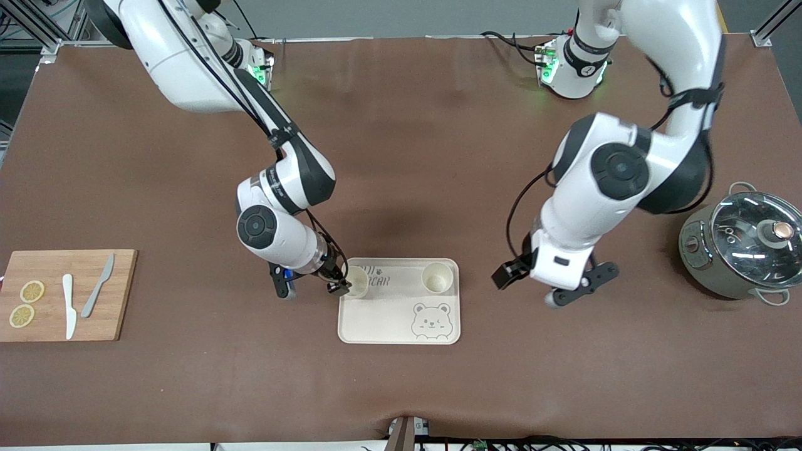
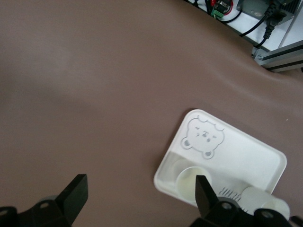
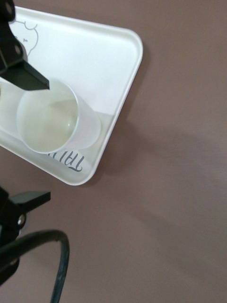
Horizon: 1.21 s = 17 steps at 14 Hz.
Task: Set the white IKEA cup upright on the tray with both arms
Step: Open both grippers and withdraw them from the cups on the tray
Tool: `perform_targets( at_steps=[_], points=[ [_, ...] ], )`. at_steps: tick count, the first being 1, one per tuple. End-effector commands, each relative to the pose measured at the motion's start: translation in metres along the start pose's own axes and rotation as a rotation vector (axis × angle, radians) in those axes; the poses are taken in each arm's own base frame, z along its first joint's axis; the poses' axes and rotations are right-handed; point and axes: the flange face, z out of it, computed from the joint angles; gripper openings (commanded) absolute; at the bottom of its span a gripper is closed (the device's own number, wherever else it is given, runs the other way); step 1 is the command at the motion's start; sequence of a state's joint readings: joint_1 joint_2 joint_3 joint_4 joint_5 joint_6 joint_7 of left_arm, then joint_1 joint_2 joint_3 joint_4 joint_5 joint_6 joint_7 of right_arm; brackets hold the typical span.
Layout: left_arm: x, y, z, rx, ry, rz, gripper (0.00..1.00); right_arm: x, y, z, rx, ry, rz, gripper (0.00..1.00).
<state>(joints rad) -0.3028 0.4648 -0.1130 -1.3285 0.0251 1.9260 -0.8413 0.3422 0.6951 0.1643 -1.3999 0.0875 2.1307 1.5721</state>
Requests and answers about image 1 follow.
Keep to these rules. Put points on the yellow lemon slice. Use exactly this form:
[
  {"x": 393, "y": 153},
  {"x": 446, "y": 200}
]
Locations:
[
  {"x": 32, "y": 291},
  {"x": 22, "y": 316}
]

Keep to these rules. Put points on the grey plastic knife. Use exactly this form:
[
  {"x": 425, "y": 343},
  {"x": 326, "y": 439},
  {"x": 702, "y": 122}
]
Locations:
[{"x": 94, "y": 294}]

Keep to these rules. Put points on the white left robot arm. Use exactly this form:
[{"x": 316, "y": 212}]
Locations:
[{"x": 620, "y": 169}]

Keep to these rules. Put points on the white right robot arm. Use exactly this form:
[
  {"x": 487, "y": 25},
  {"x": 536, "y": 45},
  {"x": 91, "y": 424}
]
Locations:
[{"x": 188, "y": 62}]

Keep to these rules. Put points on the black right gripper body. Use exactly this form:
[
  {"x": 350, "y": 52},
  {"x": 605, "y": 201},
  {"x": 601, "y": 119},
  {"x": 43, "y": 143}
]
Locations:
[{"x": 333, "y": 276}]

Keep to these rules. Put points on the cream bear print tray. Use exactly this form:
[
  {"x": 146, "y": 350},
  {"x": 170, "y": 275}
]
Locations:
[{"x": 388, "y": 319}]

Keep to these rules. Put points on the bamboo cutting board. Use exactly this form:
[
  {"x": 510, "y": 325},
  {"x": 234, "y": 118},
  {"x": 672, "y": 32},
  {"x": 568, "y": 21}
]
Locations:
[{"x": 119, "y": 300}]

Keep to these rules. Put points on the silver table edge rail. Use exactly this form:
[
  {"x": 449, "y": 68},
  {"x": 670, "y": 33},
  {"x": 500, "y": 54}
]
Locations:
[{"x": 72, "y": 42}]

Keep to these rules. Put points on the grey-green electric pot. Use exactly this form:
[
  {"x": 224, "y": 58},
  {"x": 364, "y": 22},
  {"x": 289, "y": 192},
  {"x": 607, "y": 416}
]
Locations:
[{"x": 702, "y": 263}]

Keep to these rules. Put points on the glass pot lid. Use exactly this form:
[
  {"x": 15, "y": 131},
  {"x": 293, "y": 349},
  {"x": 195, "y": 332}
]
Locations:
[{"x": 752, "y": 250}]

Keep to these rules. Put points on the white IKEA cup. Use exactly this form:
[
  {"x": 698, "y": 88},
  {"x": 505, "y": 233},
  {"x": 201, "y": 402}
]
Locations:
[
  {"x": 359, "y": 282},
  {"x": 437, "y": 278}
]

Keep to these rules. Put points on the white plastic knife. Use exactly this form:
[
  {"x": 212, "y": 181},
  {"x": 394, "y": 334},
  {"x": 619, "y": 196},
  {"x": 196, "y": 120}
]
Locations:
[{"x": 69, "y": 307}]

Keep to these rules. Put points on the aluminium frame post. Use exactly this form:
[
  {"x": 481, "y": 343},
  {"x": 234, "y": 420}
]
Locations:
[
  {"x": 761, "y": 39},
  {"x": 50, "y": 49}
]

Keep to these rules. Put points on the brown table cover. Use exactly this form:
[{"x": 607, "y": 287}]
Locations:
[{"x": 401, "y": 156}]

